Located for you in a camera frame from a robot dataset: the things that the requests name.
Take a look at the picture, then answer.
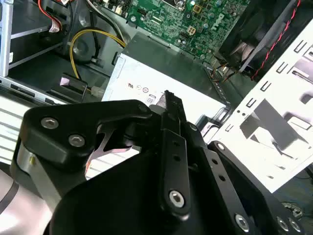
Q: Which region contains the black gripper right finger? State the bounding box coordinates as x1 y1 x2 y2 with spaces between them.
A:
174 94 306 235

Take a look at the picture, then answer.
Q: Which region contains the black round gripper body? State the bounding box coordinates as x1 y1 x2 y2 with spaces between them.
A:
48 118 245 235

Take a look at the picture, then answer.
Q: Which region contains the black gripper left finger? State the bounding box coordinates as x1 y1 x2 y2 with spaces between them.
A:
14 90 193 218

